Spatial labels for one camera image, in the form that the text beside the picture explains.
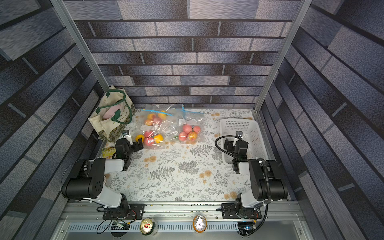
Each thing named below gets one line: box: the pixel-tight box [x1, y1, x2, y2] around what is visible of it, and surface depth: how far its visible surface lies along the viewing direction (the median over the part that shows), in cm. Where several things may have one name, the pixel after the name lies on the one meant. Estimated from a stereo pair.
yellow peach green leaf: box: [158, 110, 167, 120], surface depth 112 cm
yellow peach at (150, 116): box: [146, 113, 154, 120], surface depth 111 cm
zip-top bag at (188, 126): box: [172, 104, 206, 144], surface depth 105 cm
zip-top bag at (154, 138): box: [135, 127, 178, 149], surface depth 100 cm
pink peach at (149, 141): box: [144, 137, 155, 146], surface depth 97 cm
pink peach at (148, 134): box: [144, 130, 154, 138], surface depth 99 cm
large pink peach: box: [182, 124, 193, 134], surface depth 102 cm
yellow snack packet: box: [102, 146, 117, 160], surface depth 92 cm
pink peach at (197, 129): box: [193, 126, 201, 135], surface depth 104 cm
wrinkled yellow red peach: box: [188, 131, 198, 141], surface depth 100 cm
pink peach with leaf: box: [152, 115, 163, 125], surface depth 109 cm
